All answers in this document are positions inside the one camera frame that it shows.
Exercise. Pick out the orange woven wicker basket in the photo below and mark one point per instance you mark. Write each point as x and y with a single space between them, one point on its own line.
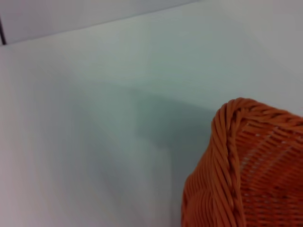
258 170

